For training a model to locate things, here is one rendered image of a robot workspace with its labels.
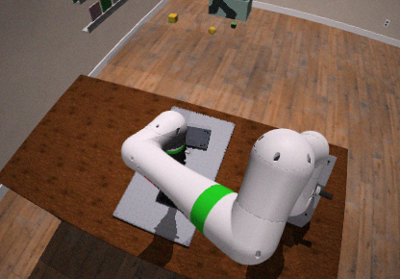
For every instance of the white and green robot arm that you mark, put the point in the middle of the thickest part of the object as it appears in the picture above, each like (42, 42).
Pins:
(280, 181)

